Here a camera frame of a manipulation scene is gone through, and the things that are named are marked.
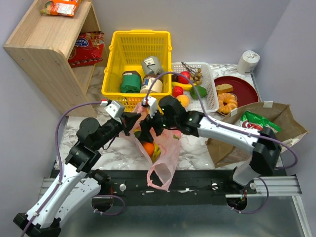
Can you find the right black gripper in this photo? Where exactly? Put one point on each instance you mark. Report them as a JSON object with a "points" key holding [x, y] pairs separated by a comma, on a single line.
{"points": [[155, 122]]}

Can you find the pink peach plastic bag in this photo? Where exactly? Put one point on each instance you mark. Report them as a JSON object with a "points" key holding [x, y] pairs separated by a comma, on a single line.
{"points": [[161, 172]]}

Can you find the orange fruit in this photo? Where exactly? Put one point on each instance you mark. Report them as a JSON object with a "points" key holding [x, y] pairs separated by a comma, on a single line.
{"points": [[149, 148]]}

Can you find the single yellow banana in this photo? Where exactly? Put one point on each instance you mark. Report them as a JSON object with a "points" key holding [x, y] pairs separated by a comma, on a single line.
{"points": [[185, 87]]}

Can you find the white plastic fruit basket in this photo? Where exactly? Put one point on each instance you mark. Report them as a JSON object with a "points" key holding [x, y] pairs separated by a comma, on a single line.
{"points": [[210, 101]]}

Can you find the green avocado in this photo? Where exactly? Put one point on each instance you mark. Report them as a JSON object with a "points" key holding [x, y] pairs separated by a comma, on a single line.
{"points": [[137, 133]]}

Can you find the red apple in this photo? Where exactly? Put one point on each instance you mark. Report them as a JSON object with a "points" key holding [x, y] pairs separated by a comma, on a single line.
{"points": [[183, 78]]}

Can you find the dark purple plum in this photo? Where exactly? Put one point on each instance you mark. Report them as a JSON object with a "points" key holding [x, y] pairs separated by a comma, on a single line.
{"points": [[174, 78]]}

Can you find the brown longan bunch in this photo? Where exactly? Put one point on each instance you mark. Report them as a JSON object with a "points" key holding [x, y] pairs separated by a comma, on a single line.
{"points": [[195, 74]]}

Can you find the grey wrapped package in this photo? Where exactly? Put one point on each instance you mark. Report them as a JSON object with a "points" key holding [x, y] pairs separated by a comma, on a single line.
{"points": [[152, 66]]}

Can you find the green white chips bag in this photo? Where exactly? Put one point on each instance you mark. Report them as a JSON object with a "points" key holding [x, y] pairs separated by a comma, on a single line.
{"points": [[253, 121]]}

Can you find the wooden shelf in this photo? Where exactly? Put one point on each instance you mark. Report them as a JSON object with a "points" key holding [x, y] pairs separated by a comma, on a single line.
{"points": [[41, 45]]}

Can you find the brown paper grocery bag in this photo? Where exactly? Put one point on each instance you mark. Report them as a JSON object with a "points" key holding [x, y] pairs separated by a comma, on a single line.
{"points": [[291, 132]]}

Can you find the red snack bag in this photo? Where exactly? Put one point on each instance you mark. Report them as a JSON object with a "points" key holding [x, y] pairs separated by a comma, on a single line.
{"points": [[87, 50]]}

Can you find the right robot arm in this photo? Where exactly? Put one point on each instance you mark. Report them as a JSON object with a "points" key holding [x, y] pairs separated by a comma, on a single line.
{"points": [[168, 113]]}

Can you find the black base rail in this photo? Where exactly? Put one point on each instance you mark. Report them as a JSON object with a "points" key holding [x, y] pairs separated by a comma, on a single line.
{"points": [[190, 187]]}

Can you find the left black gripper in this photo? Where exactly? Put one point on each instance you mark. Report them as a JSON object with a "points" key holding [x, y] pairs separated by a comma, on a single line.
{"points": [[124, 121]]}

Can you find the green wrapped package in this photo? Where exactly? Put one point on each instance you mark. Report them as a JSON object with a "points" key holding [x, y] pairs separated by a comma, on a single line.
{"points": [[131, 82]]}

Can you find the bread slice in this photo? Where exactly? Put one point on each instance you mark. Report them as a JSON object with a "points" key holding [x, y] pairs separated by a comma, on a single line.
{"points": [[224, 88]]}

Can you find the croissant pastry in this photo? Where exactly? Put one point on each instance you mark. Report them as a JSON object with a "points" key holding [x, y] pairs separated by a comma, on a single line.
{"points": [[227, 102]]}

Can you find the yellow plastic basket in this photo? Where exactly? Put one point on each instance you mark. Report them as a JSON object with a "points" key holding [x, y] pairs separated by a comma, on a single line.
{"points": [[127, 51]]}

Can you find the green bell pepper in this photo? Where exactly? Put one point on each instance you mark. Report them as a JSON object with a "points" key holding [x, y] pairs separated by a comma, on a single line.
{"points": [[197, 91]]}

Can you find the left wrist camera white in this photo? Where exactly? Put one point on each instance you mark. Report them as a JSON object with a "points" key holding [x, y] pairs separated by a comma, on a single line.
{"points": [[114, 108]]}

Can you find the toilet paper roll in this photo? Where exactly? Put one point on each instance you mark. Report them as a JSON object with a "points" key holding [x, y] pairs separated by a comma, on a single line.
{"points": [[248, 62]]}

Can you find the red round plate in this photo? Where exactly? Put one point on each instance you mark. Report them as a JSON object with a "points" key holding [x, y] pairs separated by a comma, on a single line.
{"points": [[243, 91]]}

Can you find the banana bunch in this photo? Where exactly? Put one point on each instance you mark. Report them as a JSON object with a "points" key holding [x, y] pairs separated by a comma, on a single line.
{"points": [[156, 153]]}

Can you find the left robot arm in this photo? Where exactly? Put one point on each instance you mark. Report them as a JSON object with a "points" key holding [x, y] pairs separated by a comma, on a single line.
{"points": [[76, 182]]}

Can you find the orange snack packet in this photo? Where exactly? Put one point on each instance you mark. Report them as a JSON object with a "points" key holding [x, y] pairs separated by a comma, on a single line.
{"points": [[61, 7]]}

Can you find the red strawberry fruit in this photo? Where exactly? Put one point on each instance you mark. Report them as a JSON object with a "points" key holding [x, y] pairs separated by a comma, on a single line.
{"points": [[177, 90]]}

